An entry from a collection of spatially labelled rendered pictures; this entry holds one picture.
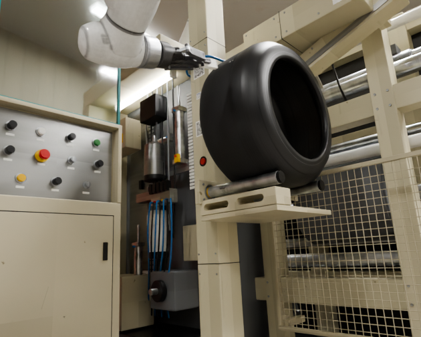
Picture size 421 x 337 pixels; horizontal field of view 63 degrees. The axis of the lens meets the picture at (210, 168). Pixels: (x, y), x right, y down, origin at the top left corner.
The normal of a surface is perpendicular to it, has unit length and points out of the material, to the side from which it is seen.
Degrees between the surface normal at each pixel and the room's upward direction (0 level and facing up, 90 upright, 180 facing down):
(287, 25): 90
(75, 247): 90
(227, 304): 90
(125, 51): 148
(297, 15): 90
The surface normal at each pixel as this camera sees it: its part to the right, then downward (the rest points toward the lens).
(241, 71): -0.49, -0.43
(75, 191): 0.70, -0.21
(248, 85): -0.05, -0.27
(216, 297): -0.71, -0.14
